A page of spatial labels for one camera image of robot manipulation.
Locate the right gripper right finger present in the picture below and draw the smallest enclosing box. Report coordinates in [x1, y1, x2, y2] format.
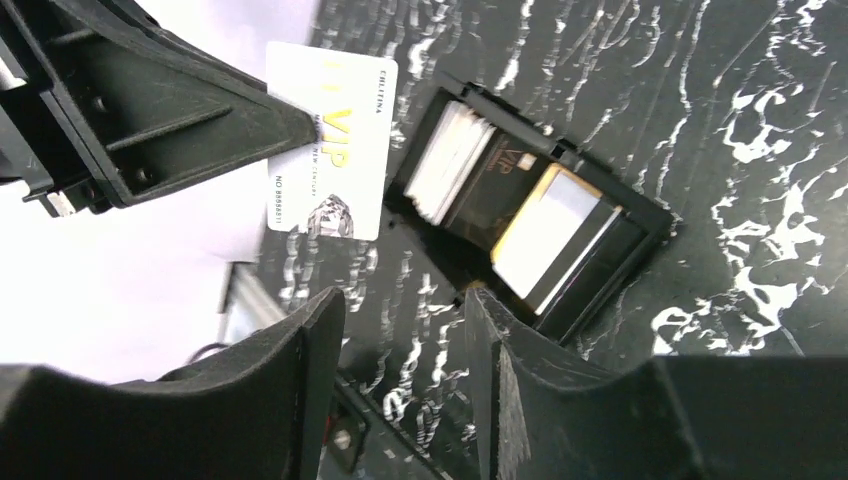
[464, 289, 847, 479]

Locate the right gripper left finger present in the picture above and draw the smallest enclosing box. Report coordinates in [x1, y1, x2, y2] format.
[1, 288, 346, 479]

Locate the white card in tray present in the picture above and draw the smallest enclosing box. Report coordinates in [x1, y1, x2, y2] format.
[490, 164, 623, 316]
[404, 101, 495, 225]

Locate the white gold VIP card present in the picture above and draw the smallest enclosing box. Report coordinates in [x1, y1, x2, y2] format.
[266, 42, 398, 241]

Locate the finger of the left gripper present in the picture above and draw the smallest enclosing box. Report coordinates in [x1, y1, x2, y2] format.
[1, 1, 317, 216]

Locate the black VIP card in tray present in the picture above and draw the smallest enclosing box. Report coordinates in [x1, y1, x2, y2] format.
[440, 129, 550, 251]

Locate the black card tray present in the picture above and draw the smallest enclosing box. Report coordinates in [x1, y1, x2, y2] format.
[384, 73, 673, 344]

